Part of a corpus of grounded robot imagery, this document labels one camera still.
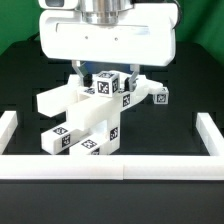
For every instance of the white chair back frame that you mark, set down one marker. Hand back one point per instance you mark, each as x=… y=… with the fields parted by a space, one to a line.
x=84 y=110

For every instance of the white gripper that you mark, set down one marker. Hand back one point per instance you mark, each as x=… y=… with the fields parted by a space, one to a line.
x=114 y=31

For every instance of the small white marker cube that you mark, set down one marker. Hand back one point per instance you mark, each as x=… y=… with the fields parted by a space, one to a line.
x=161 y=97

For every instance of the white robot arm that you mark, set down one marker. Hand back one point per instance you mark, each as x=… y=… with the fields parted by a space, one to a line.
x=135 y=32

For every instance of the white U-shaped fence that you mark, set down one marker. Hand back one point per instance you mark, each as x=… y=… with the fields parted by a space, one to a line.
x=124 y=167

